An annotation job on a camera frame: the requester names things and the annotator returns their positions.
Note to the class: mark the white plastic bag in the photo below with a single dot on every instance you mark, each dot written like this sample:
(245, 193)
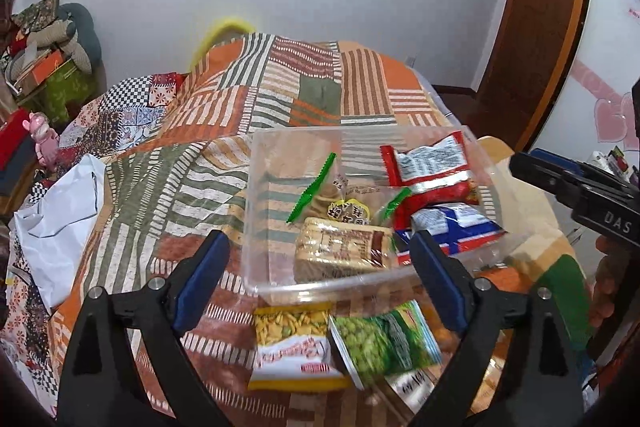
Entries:
(60, 217)

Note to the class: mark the wall socket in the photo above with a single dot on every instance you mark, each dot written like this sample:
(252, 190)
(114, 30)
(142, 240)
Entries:
(411, 60)

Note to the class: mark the small colourful clutter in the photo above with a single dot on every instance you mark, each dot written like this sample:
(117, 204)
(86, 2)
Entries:
(614, 163)

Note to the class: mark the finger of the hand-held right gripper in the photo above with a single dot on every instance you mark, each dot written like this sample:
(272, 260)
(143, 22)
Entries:
(542, 179)
(560, 159)

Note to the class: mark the red snack packet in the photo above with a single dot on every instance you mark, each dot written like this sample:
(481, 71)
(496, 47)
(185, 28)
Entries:
(430, 162)

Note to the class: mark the person's right hand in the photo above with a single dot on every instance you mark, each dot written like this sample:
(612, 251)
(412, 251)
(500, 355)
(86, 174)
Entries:
(607, 277)

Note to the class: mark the short green bag clip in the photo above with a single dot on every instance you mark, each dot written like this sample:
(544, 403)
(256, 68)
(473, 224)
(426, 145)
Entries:
(397, 202)

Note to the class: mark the yellow rice cracker packet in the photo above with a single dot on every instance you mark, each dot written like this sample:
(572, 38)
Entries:
(290, 347)

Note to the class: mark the brown wooden door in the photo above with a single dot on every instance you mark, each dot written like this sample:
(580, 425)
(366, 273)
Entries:
(540, 7)

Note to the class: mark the yellow fuzzy object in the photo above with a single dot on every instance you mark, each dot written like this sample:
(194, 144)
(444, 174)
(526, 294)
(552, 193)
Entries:
(226, 26)

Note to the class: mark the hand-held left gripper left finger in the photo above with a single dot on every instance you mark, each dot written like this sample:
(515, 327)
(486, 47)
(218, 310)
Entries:
(200, 282)

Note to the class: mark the floral cloth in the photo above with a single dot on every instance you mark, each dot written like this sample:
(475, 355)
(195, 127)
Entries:
(37, 14)

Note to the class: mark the dark teal cushion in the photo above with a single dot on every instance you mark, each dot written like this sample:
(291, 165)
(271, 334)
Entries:
(90, 32)

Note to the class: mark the orange box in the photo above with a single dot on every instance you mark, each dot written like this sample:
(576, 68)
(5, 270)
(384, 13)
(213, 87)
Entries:
(42, 67)

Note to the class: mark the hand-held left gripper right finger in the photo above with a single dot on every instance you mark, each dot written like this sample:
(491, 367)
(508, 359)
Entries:
(440, 278)

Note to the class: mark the green patterned box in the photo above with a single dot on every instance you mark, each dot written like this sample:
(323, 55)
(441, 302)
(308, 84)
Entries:
(62, 89)

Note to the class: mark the striped patchwork blanket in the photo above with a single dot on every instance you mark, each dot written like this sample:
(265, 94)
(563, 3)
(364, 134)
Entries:
(300, 97)

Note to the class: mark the beige biscuit pack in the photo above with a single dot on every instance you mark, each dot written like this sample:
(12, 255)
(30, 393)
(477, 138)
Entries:
(340, 252)

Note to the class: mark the blue snack packet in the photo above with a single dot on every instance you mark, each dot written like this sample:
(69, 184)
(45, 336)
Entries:
(460, 227)

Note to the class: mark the white snack packet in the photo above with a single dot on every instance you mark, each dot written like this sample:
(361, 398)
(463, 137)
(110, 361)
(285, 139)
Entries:
(415, 388)

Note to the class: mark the grey plush toy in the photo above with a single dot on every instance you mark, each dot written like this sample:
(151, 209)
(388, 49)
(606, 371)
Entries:
(57, 38)

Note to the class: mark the clear bag of round crackers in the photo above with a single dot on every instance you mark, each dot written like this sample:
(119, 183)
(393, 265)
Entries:
(347, 211)

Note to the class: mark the checkered floral quilt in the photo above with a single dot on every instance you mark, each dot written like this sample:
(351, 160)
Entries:
(125, 117)

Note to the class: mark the clear plastic container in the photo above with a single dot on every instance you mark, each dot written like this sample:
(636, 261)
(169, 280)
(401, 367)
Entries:
(280, 157)

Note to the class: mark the pink toy figure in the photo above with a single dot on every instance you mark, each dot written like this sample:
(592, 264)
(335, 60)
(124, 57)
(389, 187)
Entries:
(45, 142)

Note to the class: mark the green pea snack packet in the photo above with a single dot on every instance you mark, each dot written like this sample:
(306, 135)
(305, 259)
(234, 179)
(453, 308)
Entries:
(380, 342)

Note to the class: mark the white wardrobe with pink hearts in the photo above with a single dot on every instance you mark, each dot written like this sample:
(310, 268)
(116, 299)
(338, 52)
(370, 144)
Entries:
(600, 57)

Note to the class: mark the red cloth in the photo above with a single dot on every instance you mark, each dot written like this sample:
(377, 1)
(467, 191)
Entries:
(15, 139)

